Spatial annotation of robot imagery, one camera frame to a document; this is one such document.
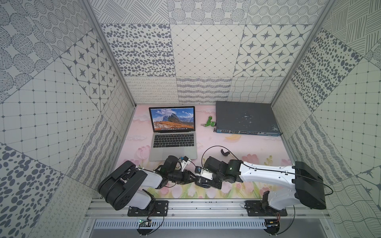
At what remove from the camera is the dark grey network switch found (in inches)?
40.6

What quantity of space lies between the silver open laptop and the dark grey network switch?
0.20 metres

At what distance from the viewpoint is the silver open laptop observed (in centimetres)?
95
